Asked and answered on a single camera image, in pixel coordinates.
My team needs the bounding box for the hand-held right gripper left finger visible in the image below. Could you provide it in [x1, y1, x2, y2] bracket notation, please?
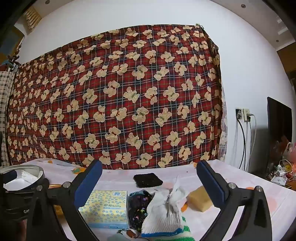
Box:
[26, 159, 103, 241]

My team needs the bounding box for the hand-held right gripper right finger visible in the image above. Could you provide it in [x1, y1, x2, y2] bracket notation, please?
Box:
[196, 160, 273, 241]

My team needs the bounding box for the yellow sponge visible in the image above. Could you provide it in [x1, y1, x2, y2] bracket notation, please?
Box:
[187, 186, 214, 212]

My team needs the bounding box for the cream waffle cloth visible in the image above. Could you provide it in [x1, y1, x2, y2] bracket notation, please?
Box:
[148, 176, 189, 209]

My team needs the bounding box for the round metal tin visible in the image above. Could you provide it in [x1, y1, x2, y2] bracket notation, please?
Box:
[0, 163, 45, 193]

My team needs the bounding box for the black braided beaded cord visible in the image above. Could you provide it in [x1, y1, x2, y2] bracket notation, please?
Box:
[127, 189, 154, 232]

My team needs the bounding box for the green striped fuzzy sock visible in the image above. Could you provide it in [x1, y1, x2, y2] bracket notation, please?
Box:
[148, 215, 192, 241]

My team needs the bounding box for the black fuzzy washcloth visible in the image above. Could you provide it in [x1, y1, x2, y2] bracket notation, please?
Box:
[133, 173, 164, 189]

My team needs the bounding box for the white knit sock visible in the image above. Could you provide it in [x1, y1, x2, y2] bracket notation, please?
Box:
[141, 197, 185, 238]

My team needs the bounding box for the person's left forearm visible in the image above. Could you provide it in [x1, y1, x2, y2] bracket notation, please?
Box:
[13, 220, 28, 241]

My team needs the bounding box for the fruit print tablecloth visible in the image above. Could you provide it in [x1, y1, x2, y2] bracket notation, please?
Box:
[0, 159, 296, 241]

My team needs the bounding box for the blue dotted tissue box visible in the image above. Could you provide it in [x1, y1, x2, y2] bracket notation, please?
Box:
[79, 190, 130, 230]

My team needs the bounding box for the white lace curtain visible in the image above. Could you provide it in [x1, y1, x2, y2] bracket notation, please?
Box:
[218, 88, 228, 163]

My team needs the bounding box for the pile of household clutter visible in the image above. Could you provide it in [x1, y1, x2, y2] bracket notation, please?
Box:
[266, 137, 296, 188]

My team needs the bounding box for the white plastic bag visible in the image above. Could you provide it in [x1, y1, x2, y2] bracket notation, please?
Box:
[285, 142, 296, 160]

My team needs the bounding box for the black flat television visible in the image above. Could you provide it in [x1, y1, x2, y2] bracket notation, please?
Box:
[267, 97, 293, 172]

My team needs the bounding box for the red plaid bear blanket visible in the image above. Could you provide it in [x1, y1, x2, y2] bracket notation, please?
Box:
[6, 23, 223, 171]

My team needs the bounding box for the checkered white cloth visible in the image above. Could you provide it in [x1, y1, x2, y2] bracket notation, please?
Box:
[0, 71, 16, 167]

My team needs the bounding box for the wooden wardrobe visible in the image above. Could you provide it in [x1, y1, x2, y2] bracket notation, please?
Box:
[276, 42, 296, 98]

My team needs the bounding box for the wooden coat rack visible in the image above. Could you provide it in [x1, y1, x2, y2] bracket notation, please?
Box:
[8, 37, 25, 67]

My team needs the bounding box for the wooden door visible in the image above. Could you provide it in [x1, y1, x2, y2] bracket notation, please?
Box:
[0, 23, 26, 66]

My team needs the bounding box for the orange pendant on cord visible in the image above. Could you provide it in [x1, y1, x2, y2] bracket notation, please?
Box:
[116, 228, 140, 240]

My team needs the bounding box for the slatted wall vent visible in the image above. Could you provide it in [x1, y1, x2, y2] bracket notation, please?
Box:
[23, 6, 42, 35]

